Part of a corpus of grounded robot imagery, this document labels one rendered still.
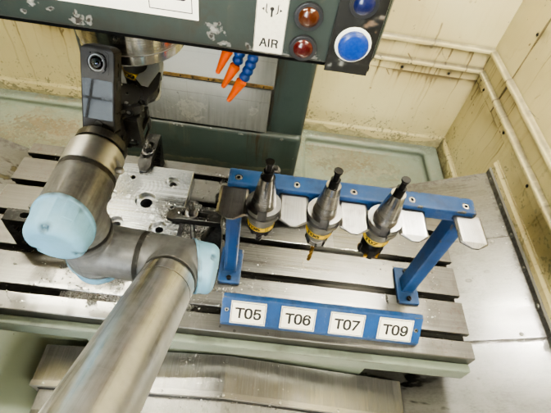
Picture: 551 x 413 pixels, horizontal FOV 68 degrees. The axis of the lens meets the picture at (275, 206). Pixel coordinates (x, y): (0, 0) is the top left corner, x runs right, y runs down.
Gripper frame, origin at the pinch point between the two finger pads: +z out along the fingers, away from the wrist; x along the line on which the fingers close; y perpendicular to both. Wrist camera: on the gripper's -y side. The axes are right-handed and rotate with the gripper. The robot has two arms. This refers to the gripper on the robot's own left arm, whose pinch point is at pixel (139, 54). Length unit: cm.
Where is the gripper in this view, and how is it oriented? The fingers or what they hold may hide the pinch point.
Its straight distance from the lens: 74.7
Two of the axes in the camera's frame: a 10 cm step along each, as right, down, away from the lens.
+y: -1.1, 5.8, 8.0
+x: 9.9, 1.5, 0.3
